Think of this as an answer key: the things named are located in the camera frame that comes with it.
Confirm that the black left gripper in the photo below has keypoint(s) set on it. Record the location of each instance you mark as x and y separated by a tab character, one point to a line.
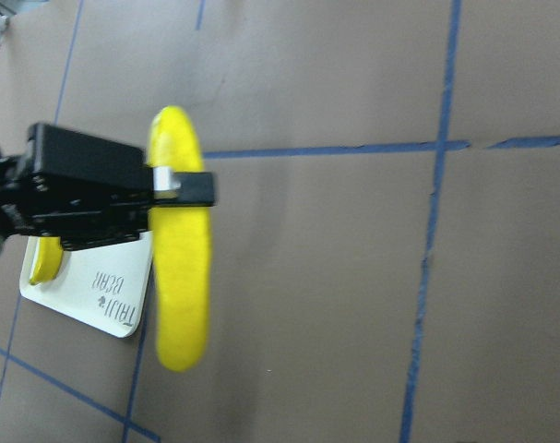
88	191

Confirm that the white bear print tray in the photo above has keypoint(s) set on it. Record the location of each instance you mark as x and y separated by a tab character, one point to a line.
102	287

